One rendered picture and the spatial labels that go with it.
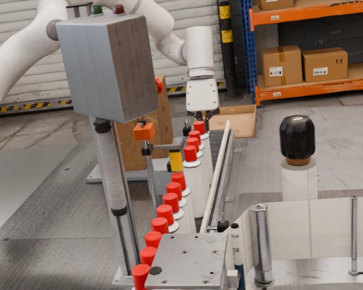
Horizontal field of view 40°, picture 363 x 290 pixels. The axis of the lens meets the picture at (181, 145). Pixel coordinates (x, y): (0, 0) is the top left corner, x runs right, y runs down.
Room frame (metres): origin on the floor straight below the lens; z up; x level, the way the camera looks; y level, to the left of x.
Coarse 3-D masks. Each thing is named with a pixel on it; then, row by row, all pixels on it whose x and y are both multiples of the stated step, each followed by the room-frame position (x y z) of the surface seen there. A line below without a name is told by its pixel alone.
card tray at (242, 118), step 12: (228, 108) 2.20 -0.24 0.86; (240, 108) 2.19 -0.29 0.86; (252, 108) 2.18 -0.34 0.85; (204, 120) 2.16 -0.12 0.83; (216, 120) 2.14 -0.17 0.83; (228, 120) 2.12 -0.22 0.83; (240, 120) 2.09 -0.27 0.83; (252, 120) 2.07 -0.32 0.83; (240, 132) 1.95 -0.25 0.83; (252, 132) 1.93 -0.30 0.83
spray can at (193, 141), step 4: (188, 140) 1.29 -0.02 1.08; (192, 140) 1.29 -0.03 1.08; (196, 140) 1.29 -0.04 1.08; (188, 144) 1.28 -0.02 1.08; (192, 144) 1.28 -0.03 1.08; (196, 144) 1.28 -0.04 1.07; (196, 148) 1.28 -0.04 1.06; (196, 152) 1.28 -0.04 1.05; (200, 152) 1.29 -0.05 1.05; (200, 156) 1.28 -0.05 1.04; (200, 160) 1.28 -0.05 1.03; (204, 164) 1.29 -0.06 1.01; (204, 168) 1.29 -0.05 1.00; (204, 172) 1.28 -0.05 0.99; (204, 176) 1.28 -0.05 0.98; (204, 180) 1.28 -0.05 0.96; (204, 184) 1.28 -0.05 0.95; (208, 196) 1.29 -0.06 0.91
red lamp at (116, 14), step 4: (116, 4) 0.99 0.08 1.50; (120, 4) 0.99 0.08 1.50; (112, 8) 0.99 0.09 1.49; (116, 8) 0.98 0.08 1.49; (120, 8) 0.98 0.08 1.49; (116, 12) 0.98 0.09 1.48; (120, 12) 0.98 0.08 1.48; (124, 12) 0.99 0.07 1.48; (116, 16) 0.98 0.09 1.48; (120, 16) 0.98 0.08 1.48
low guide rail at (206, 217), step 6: (228, 126) 1.82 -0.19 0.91; (228, 132) 1.80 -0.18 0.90; (222, 144) 1.64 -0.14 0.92; (222, 150) 1.59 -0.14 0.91; (222, 156) 1.57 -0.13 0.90; (216, 168) 1.45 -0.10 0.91; (216, 174) 1.41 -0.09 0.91; (216, 180) 1.37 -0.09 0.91; (216, 186) 1.36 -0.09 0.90; (210, 192) 1.30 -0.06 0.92; (210, 198) 1.26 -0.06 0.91; (210, 204) 1.23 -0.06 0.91; (210, 210) 1.21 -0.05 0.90; (204, 216) 1.16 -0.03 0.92; (204, 222) 1.13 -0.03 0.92; (204, 228) 1.10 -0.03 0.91
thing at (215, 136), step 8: (216, 136) 1.82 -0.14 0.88; (216, 144) 1.74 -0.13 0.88; (216, 152) 1.66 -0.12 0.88; (224, 152) 1.65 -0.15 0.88; (216, 160) 1.60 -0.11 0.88; (224, 160) 1.63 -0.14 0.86; (216, 192) 1.36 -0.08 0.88; (200, 224) 1.18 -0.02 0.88; (208, 224) 1.18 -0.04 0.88; (208, 232) 1.14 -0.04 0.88
